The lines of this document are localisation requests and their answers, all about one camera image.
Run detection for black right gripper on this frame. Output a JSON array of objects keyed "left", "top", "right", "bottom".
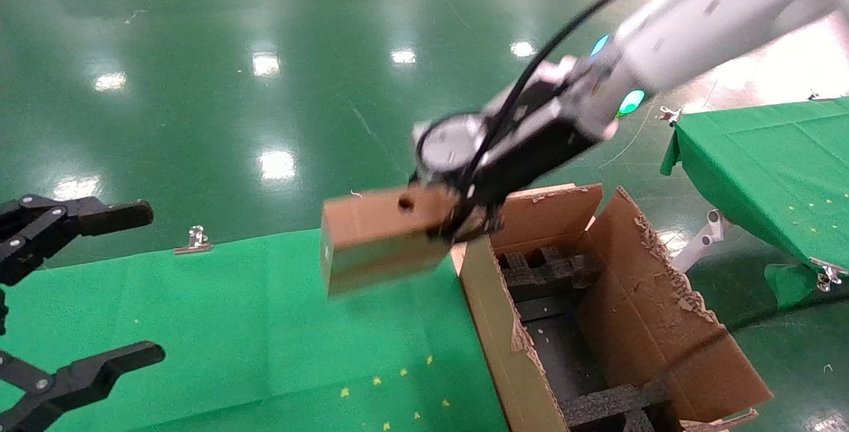
[{"left": 415, "top": 54, "right": 621, "bottom": 243}]

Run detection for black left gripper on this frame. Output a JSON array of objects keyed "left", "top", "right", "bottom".
[{"left": 0, "top": 194, "right": 166, "bottom": 432}]

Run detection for small brown cardboard box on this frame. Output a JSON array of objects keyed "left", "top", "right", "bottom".
[{"left": 320, "top": 184, "right": 497, "bottom": 299}]

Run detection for large open cardboard carton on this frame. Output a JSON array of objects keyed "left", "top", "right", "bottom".
[{"left": 451, "top": 183, "right": 774, "bottom": 432}]

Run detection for notched black foam insert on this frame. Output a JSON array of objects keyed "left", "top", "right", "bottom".
[{"left": 497, "top": 245, "right": 603, "bottom": 305}]

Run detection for large green table cloth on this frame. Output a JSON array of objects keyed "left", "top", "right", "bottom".
[{"left": 0, "top": 228, "right": 509, "bottom": 432}]

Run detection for long black foam insert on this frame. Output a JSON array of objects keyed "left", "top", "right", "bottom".
[{"left": 562, "top": 379, "right": 679, "bottom": 432}]

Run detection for grey metal table leg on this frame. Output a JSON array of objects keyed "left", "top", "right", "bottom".
[{"left": 670, "top": 209, "right": 734, "bottom": 275}]

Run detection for green cloth with hanging corner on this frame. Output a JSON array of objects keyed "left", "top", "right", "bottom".
[{"left": 660, "top": 97, "right": 849, "bottom": 311}]

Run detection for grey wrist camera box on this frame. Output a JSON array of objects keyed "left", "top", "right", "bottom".
[{"left": 411, "top": 112, "right": 493, "bottom": 184}]

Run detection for black camera cable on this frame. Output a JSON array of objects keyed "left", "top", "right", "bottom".
[{"left": 464, "top": 0, "right": 694, "bottom": 188}]

